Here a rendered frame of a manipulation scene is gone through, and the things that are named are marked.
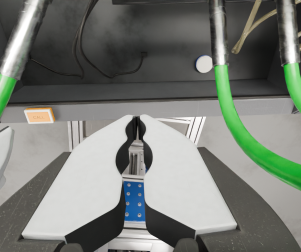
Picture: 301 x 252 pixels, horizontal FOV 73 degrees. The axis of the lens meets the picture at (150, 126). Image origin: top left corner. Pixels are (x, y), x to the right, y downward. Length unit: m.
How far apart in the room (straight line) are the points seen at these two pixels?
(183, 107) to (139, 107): 0.09
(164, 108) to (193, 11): 0.22
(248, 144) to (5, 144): 0.19
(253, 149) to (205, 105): 0.27
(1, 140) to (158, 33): 0.40
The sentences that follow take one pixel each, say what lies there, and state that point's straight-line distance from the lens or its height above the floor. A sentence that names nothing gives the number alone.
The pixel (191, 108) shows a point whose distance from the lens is 0.43.
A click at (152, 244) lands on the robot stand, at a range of 0.80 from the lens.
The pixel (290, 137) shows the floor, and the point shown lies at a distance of 2.02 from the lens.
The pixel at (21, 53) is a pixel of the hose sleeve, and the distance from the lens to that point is 0.22.
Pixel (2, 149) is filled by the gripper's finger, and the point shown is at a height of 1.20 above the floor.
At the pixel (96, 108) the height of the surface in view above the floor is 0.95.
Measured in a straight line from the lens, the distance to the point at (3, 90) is 0.21.
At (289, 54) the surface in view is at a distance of 0.28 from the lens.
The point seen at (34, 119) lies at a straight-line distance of 0.47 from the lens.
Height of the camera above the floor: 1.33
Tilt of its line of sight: 59 degrees down
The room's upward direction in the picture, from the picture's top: 176 degrees clockwise
